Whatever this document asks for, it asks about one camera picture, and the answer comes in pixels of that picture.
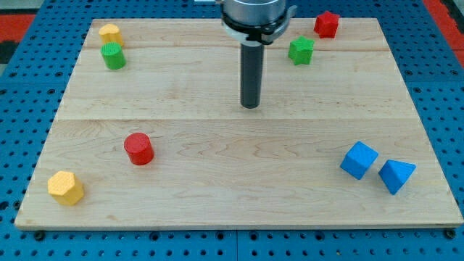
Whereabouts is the light wooden board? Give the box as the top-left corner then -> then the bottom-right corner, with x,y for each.
15,18 -> 463,231

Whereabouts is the blue cube block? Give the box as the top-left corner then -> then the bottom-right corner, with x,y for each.
340,141 -> 378,180

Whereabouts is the green cylinder block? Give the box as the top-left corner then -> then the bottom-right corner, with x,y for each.
100,42 -> 126,70

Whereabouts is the yellow hexagon block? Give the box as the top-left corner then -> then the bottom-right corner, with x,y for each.
47,171 -> 85,206

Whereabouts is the red cylinder block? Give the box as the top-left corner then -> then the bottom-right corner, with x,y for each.
123,133 -> 155,165

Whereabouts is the green star block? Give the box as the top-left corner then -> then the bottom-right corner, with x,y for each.
288,36 -> 315,65

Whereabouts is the yellow heart block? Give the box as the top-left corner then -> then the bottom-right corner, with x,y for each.
98,23 -> 124,46

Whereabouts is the blue triangular prism block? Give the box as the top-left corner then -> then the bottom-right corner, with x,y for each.
378,159 -> 416,195

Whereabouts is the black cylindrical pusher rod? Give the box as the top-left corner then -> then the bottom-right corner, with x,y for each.
240,45 -> 264,109

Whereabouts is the red star block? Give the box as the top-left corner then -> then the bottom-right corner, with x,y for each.
314,11 -> 340,38

